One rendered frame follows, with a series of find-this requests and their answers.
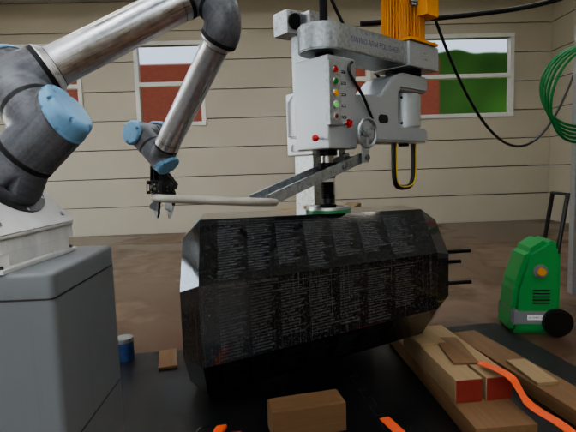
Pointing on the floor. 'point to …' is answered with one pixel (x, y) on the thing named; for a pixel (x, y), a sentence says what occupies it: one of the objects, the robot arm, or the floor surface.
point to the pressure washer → (536, 284)
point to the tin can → (126, 348)
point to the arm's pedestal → (61, 345)
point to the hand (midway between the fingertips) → (164, 214)
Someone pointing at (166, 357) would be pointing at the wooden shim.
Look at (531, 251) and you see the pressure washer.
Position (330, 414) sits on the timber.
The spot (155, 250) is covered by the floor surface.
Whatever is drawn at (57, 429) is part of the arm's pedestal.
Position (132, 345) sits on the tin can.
